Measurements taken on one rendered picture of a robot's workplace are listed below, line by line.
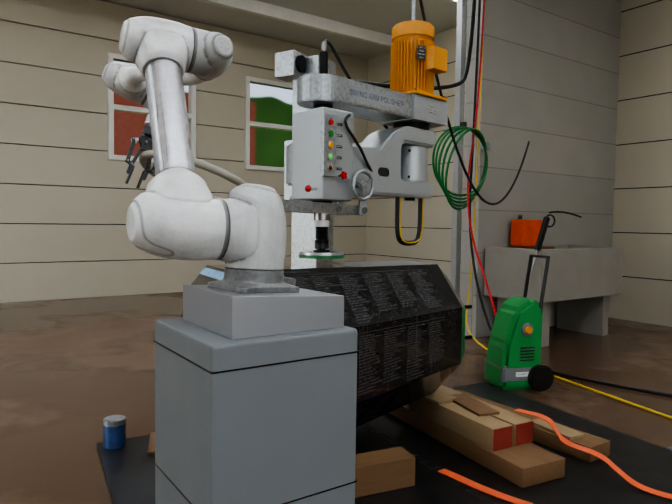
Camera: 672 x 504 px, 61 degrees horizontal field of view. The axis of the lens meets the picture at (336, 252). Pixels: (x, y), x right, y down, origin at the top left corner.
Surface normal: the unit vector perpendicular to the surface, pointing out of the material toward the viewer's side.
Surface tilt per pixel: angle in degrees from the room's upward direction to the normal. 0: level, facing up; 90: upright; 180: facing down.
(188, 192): 56
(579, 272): 90
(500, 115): 90
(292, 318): 90
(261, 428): 90
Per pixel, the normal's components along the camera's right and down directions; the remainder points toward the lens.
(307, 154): -0.72, 0.03
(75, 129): 0.57, 0.05
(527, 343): 0.23, 0.05
